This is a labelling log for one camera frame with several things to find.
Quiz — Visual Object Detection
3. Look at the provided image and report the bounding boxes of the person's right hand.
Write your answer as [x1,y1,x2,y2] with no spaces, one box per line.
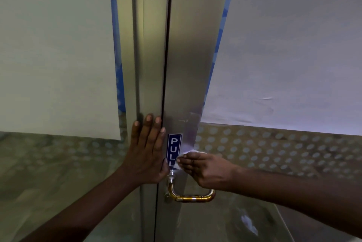
[176,152,241,192]

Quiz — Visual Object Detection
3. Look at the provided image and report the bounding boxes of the person's left hand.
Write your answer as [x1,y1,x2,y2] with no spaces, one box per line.
[121,113,170,186]

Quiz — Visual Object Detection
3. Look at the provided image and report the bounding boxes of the blue door sticker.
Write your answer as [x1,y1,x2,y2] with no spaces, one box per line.
[166,134,183,168]

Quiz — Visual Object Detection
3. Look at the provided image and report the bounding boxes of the brass door handle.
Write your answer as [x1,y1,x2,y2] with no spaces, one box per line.
[165,168,216,203]

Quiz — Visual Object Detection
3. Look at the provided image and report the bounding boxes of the white paper sheet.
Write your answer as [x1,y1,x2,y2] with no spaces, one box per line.
[0,0,122,141]
[200,0,362,137]

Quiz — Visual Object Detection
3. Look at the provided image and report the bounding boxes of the person's left forearm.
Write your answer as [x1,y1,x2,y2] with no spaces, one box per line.
[20,164,142,242]

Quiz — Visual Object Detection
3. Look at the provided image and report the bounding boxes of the blue tape strip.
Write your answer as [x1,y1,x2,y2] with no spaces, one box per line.
[202,0,238,107]
[108,0,127,113]

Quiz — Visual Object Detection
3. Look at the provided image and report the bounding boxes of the metal framed glass door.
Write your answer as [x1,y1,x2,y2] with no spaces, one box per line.
[154,0,362,242]
[0,0,173,242]

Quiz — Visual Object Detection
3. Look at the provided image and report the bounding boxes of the person's right forearm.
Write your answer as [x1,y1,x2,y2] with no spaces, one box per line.
[232,165,362,239]

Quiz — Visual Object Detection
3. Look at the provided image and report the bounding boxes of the white tissue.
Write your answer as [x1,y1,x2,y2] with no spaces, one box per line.
[174,149,207,170]

